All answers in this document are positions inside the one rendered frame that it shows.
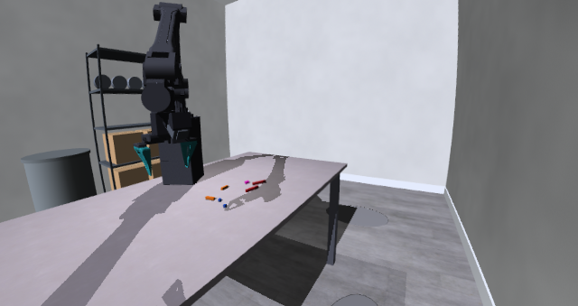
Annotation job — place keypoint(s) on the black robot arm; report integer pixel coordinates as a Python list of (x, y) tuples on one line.
[(157, 73)]

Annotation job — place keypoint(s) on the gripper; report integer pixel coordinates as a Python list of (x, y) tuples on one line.
[(155, 139)]

